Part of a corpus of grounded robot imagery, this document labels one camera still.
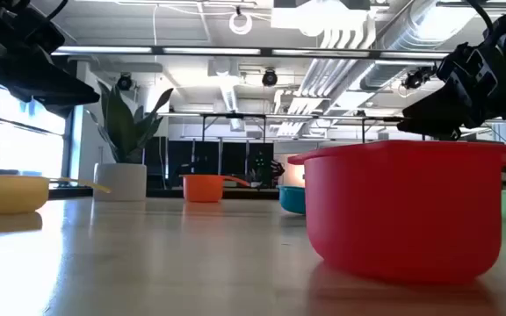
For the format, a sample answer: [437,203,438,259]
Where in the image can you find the yellow measuring cup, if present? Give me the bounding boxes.
[0,174,112,215]

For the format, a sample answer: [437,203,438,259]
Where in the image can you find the green snake plant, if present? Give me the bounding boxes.
[84,81,175,166]

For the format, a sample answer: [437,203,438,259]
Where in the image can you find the black track light cluster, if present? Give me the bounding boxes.
[401,65,439,91]

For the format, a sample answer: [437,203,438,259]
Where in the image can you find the black ceiling spotlight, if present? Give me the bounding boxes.
[116,73,134,92]
[261,68,279,88]

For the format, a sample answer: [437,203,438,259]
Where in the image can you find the white cable coil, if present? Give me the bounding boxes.
[228,5,253,36]

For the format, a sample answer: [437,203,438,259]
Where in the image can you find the long overhead light bar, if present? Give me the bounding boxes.
[53,45,452,61]

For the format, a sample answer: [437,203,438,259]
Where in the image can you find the black partition panels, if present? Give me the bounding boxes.
[145,136,276,188]

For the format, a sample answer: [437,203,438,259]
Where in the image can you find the small orange measuring cup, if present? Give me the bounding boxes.
[180,174,252,204]

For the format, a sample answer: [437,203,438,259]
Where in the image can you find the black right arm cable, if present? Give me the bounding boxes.
[466,0,496,36]

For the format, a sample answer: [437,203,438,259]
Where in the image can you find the background robot with green lights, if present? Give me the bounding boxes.
[248,154,286,190]

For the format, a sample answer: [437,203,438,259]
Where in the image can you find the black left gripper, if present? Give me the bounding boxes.
[0,0,101,119]

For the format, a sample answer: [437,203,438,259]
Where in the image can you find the large red measuring cup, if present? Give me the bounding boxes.
[287,140,506,284]

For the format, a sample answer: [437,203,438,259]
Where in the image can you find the white ceiling light fixture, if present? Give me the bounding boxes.
[270,0,377,49]

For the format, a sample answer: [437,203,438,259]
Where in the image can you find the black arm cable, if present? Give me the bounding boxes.
[46,0,69,21]
[466,0,496,36]

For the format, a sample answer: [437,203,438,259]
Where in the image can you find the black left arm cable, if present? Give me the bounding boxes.
[46,0,69,21]

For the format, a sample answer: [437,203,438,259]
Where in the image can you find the teal measuring cup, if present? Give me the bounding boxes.
[278,184,307,215]

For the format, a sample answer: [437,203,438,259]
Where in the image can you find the white plant pot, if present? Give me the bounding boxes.
[93,162,148,203]

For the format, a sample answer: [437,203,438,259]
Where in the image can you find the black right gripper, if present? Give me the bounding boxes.
[396,41,506,142]

